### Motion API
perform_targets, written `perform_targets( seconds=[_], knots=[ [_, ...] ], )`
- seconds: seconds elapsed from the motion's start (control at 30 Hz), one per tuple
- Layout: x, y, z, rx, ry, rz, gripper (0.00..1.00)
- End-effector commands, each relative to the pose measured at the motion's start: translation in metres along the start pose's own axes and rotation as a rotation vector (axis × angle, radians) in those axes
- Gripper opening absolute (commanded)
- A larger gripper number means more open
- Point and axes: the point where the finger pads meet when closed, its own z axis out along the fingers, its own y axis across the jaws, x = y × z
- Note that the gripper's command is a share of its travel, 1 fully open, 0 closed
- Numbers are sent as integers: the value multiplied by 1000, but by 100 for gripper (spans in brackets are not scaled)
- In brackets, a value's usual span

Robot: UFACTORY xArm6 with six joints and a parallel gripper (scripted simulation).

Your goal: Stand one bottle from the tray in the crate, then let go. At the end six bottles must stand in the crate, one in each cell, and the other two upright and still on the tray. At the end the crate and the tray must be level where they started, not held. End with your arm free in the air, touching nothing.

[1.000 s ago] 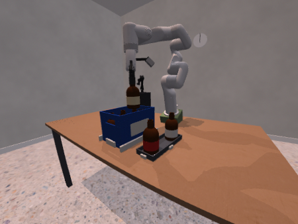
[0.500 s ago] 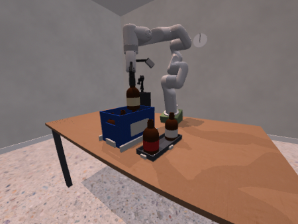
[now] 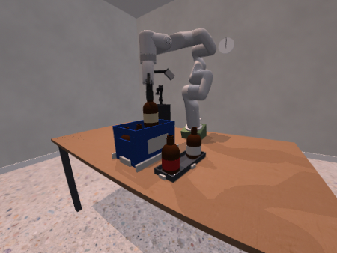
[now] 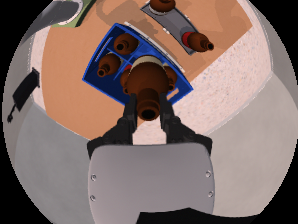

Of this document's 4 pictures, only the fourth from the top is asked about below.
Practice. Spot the blue plastic bottle crate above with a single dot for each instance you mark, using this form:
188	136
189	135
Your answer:
111	86

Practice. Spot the brown glass bottle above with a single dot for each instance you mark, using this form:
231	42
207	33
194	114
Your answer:
124	77
109	64
125	41
161	7
171	75
148	78
197	42

